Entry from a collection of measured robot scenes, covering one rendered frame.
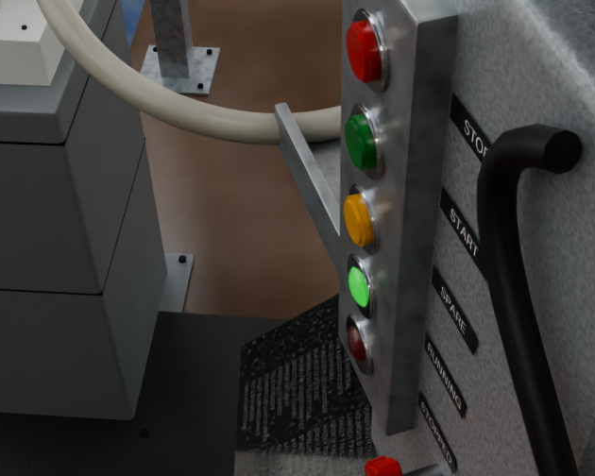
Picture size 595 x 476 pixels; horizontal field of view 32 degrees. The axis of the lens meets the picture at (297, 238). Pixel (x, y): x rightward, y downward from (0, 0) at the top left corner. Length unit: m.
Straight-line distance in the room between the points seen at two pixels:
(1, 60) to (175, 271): 0.90
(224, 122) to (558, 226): 0.63
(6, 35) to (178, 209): 1.03
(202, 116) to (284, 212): 1.48
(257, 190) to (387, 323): 1.98
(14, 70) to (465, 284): 1.17
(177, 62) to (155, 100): 1.82
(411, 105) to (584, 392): 0.13
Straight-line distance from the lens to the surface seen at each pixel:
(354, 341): 0.58
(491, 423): 0.48
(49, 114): 1.51
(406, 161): 0.44
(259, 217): 2.43
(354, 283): 0.54
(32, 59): 1.53
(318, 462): 1.19
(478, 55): 0.39
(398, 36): 0.41
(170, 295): 2.27
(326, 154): 0.97
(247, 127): 0.96
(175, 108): 0.97
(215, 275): 2.31
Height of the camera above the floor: 1.74
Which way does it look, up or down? 47 degrees down
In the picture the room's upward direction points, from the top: 2 degrees counter-clockwise
